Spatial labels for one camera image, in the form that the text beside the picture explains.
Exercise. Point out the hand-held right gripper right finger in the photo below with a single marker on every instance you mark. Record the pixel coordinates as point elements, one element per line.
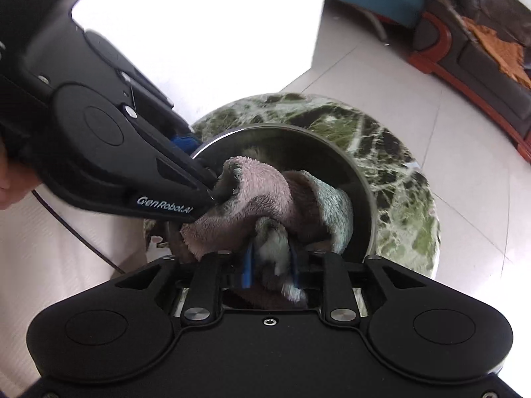
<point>295,267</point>

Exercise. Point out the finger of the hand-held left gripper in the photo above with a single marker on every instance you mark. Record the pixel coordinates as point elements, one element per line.
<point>174,174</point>
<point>182,141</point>

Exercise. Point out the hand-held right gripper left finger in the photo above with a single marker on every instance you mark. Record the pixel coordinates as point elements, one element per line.
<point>247,269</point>

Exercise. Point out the fluffy pink green cloth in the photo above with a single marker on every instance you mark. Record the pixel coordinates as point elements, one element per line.
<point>265,199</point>

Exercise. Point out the steel bowl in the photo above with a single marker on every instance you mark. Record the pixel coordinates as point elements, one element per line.
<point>356,190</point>

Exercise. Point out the person's left hand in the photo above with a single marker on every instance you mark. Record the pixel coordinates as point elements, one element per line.
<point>16,178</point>

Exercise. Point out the round green marble table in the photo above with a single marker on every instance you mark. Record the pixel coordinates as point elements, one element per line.
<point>398,199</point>

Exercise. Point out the person's left leg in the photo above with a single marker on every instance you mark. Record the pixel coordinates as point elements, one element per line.
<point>62,265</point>

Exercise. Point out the dark leather sofa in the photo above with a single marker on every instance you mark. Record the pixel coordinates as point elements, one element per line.
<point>481,58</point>

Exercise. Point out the orange fringed throw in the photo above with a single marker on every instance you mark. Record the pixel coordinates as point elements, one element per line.
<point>502,49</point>

